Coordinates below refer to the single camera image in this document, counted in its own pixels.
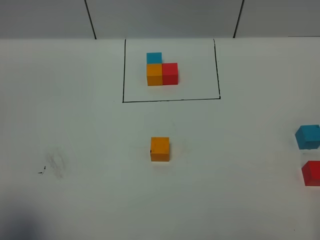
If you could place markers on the blue template cube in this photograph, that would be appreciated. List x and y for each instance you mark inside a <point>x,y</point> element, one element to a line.
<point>154,58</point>

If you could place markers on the red template cube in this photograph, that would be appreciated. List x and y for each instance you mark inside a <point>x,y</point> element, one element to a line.
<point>170,74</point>

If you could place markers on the orange template cube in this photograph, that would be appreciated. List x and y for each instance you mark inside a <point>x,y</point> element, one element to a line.
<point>154,74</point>

